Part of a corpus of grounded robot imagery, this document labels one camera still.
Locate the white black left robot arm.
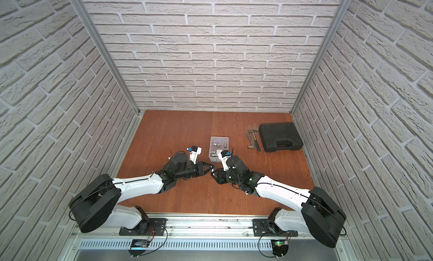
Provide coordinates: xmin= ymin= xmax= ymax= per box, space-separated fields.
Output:
xmin=69 ymin=150 xmax=214 ymax=236

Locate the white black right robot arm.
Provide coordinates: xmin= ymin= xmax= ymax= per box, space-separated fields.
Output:
xmin=211 ymin=154 xmax=347 ymax=248

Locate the translucent plastic storage box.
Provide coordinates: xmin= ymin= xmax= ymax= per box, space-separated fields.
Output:
xmin=209 ymin=136 xmax=229 ymax=163

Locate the grey pipe wrench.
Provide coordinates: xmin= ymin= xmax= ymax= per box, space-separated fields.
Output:
xmin=247 ymin=130 xmax=259 ymax=150

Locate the black plastic tool case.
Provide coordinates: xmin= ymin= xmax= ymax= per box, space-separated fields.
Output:
xmin=259 ymin=122 xmax=303 ymax=152

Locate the right controller board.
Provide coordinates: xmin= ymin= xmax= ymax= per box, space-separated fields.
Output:
xmin=271 ymin=240 xmax=289 ymax=258

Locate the controller board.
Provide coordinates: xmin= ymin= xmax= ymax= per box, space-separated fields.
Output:
xmin=271 ymin=240 xmax=289 ymax=258
xmin=129 ymin=239 xmax=151 ymax=257

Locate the left controller board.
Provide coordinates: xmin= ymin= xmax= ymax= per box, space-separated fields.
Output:
xmin=129 ymin=239 xmax=151 ymax=257

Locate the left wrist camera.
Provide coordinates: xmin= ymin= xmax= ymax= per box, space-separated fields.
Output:
xmin=187 ymin=146 xmax=202 ymax=165

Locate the aluminium frame rail left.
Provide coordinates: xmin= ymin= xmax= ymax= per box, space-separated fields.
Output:
xmin=56 ymin=113 xmax=144 ymax=261

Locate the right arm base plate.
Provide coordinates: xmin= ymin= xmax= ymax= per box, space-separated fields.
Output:
xmin=252 ymin=219 xmax=298 ymax=237

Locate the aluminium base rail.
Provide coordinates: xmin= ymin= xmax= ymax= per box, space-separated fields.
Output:
xmin=76 ymin=214 xmax=335 ymax=254

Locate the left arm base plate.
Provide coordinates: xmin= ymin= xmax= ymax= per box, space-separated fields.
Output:
xmin=119 ymin=218 xmax=167 ymax=236

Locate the aluminium frame post left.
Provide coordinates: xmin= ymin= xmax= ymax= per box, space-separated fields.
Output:
xmin=69 ymin=0 xmax=140 ymax=115

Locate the aluminium frame post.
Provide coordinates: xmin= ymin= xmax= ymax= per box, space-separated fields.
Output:
xmin=69 ymin=0 xmax=140 ymax=115
xmin=290 ymin=0 xmax=352 ymax=117

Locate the aluminium frame post right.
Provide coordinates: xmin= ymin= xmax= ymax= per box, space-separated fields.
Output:
xmin=290 ymin=0 xmax=352 ymax=117

